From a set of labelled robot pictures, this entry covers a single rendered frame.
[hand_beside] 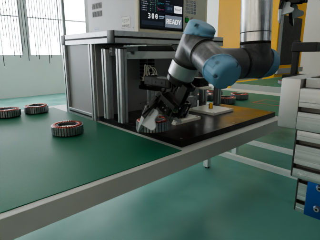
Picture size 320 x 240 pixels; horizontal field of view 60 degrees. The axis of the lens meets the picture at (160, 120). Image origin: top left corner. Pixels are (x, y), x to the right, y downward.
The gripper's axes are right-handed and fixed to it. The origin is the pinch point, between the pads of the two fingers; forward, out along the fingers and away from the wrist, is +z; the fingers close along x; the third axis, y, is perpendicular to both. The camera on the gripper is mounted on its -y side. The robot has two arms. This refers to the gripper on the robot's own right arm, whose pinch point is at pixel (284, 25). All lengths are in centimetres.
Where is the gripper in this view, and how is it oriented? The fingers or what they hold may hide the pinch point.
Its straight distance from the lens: 137.1
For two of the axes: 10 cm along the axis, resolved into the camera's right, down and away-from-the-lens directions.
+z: 0.0, 9.7, 2.3
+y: 7.1, 1.6, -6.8
